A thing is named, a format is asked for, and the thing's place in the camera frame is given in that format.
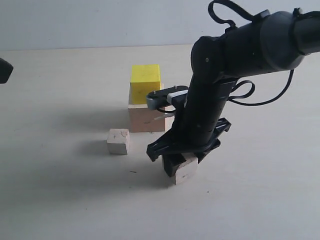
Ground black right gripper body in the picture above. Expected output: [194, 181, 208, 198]
[146, 76, 232, 162]

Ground medium grained wooden cube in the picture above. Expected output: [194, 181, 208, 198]
[167, 153, 198, 185]

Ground large pale wooden cube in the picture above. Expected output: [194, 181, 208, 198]
[127, 83, 176, 133]

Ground yellow cube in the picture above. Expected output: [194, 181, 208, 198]
[130, 64, 162, 105]

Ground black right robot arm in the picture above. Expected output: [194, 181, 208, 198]
[146, 0, 320, 177]

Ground smallest pale wooden cube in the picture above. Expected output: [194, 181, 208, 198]
[106, 128, 130, 155]

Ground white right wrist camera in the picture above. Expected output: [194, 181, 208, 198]
[146, 85, 189, 110]

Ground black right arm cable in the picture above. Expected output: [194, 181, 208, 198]
[153, 0, 296, 122]

